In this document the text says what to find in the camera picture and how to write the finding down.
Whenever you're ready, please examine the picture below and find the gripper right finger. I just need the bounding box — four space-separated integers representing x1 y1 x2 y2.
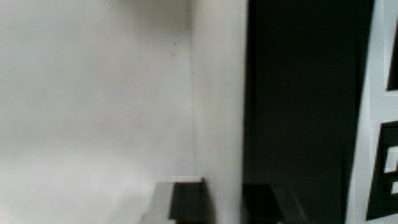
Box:
244 183 309 224

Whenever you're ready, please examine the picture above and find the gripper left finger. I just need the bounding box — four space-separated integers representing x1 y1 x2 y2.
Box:
141 180 210 224

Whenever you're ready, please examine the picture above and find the white square tabletop tray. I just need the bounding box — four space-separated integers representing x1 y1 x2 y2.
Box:
0 0 249 224

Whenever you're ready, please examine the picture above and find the white sheet with markers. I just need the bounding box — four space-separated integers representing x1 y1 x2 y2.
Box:
345 0 398 224

